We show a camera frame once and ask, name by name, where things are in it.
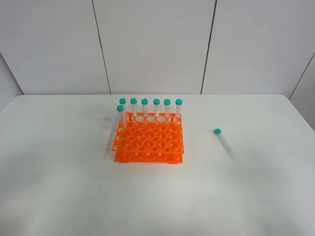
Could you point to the teal capped test tube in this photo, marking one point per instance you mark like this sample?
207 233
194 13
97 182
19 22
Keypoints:
218 133

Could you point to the back row tube far right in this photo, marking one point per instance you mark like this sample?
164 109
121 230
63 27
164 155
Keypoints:
178 103

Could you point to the orange test tube rack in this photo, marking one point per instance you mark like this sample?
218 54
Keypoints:
149 140

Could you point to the second row tube left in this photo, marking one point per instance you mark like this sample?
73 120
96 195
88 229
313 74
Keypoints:
121 112

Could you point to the back row tube far left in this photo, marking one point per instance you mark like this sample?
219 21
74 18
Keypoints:
122 102

